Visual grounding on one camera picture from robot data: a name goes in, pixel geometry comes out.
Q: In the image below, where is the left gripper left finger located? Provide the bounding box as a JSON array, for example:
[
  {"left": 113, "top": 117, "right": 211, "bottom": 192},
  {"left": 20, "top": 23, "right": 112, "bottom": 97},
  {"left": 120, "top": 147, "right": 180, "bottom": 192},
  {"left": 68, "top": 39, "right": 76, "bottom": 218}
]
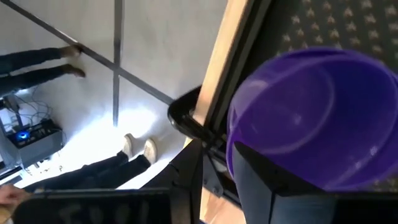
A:
[{"left": 12, "top": 139, "right": 205, "bottom": 224}]

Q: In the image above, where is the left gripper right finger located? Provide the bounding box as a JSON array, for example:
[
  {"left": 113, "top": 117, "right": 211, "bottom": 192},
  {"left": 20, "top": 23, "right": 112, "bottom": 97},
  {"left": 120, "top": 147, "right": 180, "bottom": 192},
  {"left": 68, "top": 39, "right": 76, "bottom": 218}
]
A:
[{"left": 232, "top": 141, "right": 398, "bottom": 224}]

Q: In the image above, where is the purple mini bowl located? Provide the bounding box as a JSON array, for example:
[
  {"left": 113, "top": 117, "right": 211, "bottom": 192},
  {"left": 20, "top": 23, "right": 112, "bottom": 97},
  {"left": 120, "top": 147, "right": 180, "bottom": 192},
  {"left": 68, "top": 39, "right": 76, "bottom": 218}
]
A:
[{"left": 226, "top": 46, "right": 398, "bottom": 192}]

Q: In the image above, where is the person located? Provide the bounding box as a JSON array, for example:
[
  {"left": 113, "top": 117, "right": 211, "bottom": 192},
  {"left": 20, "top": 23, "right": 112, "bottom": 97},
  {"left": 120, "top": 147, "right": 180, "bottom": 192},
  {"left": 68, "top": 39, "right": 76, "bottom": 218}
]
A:
[
  {"left": 0, "top": 44, "right": 86, "bottom": 98},
  {"left": 24, "top": 133, "right": 158, "bottom": 191}
]

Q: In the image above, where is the grey electronics box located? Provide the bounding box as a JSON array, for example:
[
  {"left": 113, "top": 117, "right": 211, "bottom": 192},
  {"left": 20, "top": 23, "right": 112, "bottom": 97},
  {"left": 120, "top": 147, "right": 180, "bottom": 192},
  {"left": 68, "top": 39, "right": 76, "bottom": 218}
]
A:
[{"left": 0, "top": 118, "right": 65, "bottom": 170}]

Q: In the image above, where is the person's hand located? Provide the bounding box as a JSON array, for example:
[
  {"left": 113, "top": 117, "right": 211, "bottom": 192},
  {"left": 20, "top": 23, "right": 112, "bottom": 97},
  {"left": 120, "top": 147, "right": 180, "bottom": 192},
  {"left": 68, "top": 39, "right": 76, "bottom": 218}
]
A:
[{"left": 0, "top": 183, "right": 32, "bottom": 216}]

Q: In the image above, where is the thin grey cable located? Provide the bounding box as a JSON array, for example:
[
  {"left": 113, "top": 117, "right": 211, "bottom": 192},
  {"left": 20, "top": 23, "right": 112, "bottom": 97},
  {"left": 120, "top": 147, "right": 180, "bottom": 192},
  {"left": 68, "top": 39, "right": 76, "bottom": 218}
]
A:
[{"left": 11, "top": 88, "right": 54, "bottom": 127}]

